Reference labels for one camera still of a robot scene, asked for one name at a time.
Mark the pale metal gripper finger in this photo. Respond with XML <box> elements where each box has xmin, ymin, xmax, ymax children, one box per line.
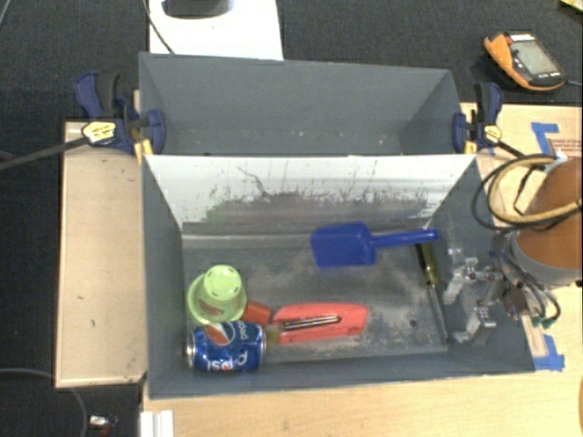
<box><xmin>443</xmin><ymin>247</ymin><xmax>480</xmax><ymax>307</ymax></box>
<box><xmin>450</xmin><ymin>306</ymin><xmax>498</xmax><ymax>343</ymax></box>

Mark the blue plastic scoop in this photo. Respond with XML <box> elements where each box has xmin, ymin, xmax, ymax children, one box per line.
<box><xmin>310</xmin><ymin>222</ymin><xmax>441</xmax><ymax>269</ymax></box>

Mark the red stapler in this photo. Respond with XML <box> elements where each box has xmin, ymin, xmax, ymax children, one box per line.
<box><xmin>271</xmin><ymin>302</ymin><xmax>370</xmax><ymax>347</ymax></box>

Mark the small orange block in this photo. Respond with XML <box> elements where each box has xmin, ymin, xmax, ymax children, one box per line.
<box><xmin>240</xmin><ymin>300</ymin><xmax>275</xmax><ymax>327</ymax></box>

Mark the grey metal bin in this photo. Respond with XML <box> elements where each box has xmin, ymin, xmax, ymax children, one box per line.
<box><xmin>136</xmin><ymin>51</ymin><xmax>537</xmax><ymax>401</ymax></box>

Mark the light green plastic cup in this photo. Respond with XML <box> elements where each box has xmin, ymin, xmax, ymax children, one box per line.
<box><xmin>186</xmin><ymin>264</ymin><xmax>249</xmax><ymax>328</ymax></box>

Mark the blue soda can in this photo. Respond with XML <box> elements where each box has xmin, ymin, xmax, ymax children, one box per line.
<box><xmin>185</xmin><ymin>320</ymin><xmax>268</xmax><ymax>374</ymax></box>

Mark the pale wood flat board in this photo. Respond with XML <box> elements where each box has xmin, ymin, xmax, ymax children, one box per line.
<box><xmin>54</xmin><ymin>119</ymin><xmax>149</xmax><ymax>389</ymax></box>

